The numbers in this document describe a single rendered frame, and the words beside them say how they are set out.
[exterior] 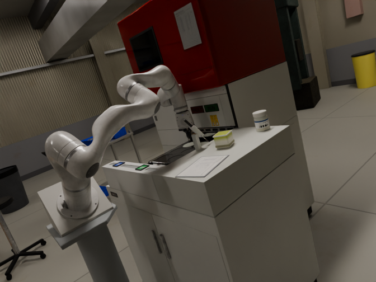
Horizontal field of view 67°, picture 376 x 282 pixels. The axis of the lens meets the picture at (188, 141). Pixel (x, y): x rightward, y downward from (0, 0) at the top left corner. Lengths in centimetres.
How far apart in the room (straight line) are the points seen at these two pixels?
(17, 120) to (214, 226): 692
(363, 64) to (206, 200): 597
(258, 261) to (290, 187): 39
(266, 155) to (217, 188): 34
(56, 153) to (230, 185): 68
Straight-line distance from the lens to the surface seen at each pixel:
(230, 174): 113
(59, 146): 117
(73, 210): 147
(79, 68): 817
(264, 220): 135
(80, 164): 112
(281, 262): 153
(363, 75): 684
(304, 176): 237
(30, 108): 778
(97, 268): 157
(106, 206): 148
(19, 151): 773
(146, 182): 138
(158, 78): 133
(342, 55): 761
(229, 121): 169
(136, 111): 123
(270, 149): 134
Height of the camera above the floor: 136
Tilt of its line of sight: 14 degrees down
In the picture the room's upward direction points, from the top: 17 degrees counter-clockwise
